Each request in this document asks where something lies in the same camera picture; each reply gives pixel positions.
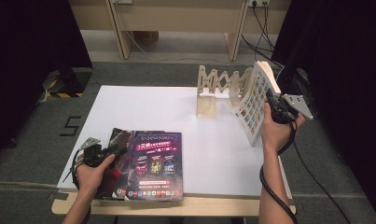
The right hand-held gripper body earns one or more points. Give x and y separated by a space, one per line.
282 109

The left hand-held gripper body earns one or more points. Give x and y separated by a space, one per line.
92 154

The white book with picture grid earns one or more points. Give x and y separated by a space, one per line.
252 105

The dark brown glossy book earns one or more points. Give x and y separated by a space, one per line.
109 183

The wooden expandable book rack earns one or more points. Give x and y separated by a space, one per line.
206 107

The person's left hand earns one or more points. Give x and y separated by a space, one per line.
89 180

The person's right hand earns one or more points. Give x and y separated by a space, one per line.
277 135

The black stand base striped tape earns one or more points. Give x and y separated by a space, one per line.
297 82
72 82

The black curtain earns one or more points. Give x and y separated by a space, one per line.
347 77
27 62

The light wooden table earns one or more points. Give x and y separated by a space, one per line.
207 207

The beige wooden desk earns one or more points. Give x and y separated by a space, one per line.
182 15

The white power strip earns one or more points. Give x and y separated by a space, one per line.
122 1

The white wall socket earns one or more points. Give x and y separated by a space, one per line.
258 2

